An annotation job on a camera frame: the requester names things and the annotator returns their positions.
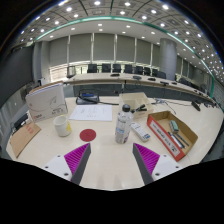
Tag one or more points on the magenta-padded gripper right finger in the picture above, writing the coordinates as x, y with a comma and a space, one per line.
148, 160

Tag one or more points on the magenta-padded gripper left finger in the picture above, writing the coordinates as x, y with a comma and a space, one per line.
75, 160

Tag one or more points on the clear plastic water bottle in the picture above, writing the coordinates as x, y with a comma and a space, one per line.
123, 126

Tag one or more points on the flat round red coaster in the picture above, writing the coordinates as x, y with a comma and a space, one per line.
87, 135

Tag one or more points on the red-sided open cardboard box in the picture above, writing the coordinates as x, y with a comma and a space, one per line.
163, 135

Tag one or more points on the dark pens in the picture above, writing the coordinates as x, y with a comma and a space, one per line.
178, 140

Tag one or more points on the white ceramic mug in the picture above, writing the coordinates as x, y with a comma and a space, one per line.
61, 126

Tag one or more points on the grey-green eraser block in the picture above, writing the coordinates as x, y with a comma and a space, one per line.
173, 126

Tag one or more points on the printed white paper sheet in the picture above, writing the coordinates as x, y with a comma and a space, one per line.
91, 113

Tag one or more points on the flat brown cardboard piece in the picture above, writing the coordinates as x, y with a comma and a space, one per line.
23, 138

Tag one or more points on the beige open divided box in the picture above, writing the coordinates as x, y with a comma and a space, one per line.
128, 100

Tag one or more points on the white copy paper box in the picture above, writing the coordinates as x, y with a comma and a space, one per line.
45, 101

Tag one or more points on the black power adapter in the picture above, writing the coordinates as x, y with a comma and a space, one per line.
20, 121

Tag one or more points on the black desk microphone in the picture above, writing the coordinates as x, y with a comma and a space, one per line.
196, 105

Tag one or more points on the long curved conference desk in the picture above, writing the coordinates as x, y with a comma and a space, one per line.
140, 81

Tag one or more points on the black swivel office chair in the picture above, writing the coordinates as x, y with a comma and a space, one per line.
71, 71

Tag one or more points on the row of black office chairs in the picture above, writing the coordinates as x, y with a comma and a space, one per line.
116, 68

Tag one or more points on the ceiling lights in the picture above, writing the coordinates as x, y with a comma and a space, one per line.
126, 4

